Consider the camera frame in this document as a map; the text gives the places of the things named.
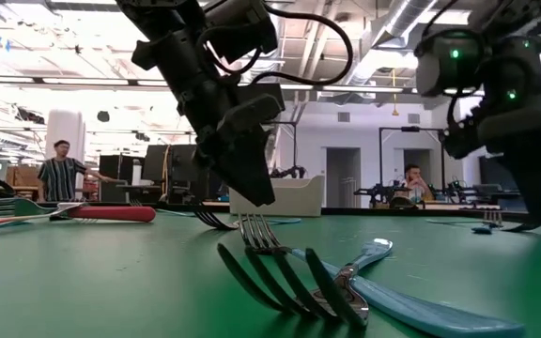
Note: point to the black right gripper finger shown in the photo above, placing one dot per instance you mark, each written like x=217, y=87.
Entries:
x=540, y=183
x=514, y=180

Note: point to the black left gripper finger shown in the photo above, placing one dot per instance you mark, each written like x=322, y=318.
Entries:
x=211, y=162
x=247, y=159

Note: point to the black background robot arm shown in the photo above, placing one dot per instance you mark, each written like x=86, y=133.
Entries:
x=378, y=191

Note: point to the black computer monitor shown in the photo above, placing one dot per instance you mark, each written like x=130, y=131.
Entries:
x=176, y=162

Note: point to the white plastic bin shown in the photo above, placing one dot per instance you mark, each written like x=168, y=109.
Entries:
x=298, y=197

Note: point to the black ceiling dome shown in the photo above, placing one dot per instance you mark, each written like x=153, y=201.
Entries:
x=103, y=116

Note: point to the grey door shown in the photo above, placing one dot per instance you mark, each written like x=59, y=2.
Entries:
x=343, y=178

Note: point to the person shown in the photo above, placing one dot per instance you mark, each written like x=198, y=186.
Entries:
x=59, y=178
x=413, y=183

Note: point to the white column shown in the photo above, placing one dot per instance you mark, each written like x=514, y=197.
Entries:
x=64, y=127

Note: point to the cardboard box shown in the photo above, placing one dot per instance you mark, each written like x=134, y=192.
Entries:
x=21, y=176

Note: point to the green table mat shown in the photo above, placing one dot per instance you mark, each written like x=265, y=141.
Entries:
x=64, y=291

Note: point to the black metal station frame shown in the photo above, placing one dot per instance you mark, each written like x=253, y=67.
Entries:
x=289, y=122
x=411, y=128

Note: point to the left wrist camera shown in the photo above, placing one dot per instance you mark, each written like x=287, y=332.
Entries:
x=242, y=28

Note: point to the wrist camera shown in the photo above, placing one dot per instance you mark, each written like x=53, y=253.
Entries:
x=449, y=66
x=242, y=28

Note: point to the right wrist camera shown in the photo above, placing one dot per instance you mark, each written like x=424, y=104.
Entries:
x=449, y=66

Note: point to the black table frame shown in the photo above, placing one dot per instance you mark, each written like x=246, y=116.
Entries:
x=369, y=211

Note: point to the silver ventilation duct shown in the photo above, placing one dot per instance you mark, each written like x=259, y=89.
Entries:
x=402, y=19

